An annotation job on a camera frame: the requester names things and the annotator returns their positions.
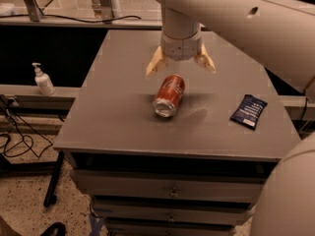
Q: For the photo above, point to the bottom drawer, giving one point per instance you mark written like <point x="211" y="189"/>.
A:
<point x="142" y="227"/>

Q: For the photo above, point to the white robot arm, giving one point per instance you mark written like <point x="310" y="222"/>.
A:
<point x="279" y="34"/>

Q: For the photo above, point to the top drawer with knob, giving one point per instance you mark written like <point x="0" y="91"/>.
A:
<point x="123" y="184"/>

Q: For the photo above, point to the middle drawer with knob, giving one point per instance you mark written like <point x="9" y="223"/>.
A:
<point x="172" y="211"/>

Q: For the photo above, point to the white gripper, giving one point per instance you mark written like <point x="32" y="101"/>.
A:
<point x="180" y="48"/>

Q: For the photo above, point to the drawer with knob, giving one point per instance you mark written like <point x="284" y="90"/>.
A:
<point x="172" y="211"/>
<point x="123" y="184"/>

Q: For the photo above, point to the red coke can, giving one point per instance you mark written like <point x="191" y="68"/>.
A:
<point x="168" y="97"/>

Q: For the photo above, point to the black shoe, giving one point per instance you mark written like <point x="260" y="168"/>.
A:
<point x="56" y="229"/>

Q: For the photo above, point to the grey drawer cabinet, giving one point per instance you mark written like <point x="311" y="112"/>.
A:
<point x="112" y="126"/>

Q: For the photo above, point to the white pump sanitizer bottle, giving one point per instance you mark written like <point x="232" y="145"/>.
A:
<point x="43" y="80"/>

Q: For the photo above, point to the black stand leg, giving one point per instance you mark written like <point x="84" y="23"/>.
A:
<point x="50" y="197"/>

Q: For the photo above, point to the dark blue snack packet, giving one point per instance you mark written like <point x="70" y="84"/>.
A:
<point x="249" y="111"/>

